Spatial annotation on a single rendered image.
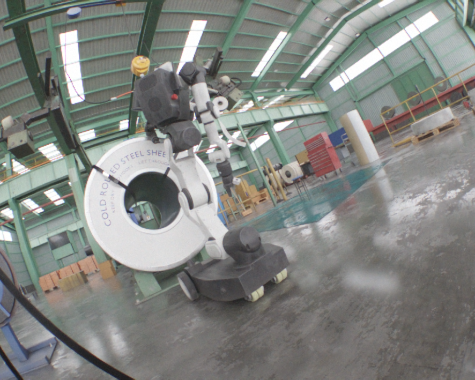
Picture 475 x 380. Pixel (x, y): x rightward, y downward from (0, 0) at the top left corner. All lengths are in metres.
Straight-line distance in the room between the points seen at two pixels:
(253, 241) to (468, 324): 0.90
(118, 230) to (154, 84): 1.14
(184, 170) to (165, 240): 0.73
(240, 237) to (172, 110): 0.76
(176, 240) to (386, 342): 1.65
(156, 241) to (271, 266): 1.06
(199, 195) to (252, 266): 0.56
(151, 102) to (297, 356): 1.32
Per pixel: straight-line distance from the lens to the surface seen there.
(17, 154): 2.02
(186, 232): 1.91
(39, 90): 4.81
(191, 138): 1.21
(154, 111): 1.31
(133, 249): 1.85
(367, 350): 0.64
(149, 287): 2.07
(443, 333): 0.63
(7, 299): 1.88
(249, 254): 1.04
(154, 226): 4.38
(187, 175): 1.35
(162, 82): 1.26
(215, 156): 1.32
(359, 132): 5.55
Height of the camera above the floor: 0.48
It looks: 3 degrees up
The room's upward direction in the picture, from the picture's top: 24 degrees counter-clockwise
